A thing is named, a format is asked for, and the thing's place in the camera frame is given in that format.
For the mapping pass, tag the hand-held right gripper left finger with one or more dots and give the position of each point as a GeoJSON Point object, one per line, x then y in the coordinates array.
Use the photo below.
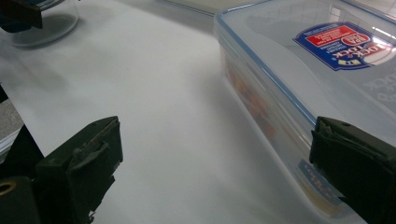
{"type": "Point", "coordinates": [77, 168]}

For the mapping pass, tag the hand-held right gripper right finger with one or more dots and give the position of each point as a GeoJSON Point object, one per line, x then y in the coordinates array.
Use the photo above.
{"type": "Point", "coordinates": [358, 168]}

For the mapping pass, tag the round glass container dark lid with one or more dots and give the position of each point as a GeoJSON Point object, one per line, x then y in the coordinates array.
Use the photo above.
{"type": "Point", "coordinates": [53, 28]}

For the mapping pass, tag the rectangular clear food container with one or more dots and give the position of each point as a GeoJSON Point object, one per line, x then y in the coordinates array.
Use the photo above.
{"type": "Point", "coordinates": [280, 62]}

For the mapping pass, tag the white table sheet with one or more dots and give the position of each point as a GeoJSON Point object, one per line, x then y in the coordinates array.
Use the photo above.
{"type": "Point", "coordinates": [155, 109]}

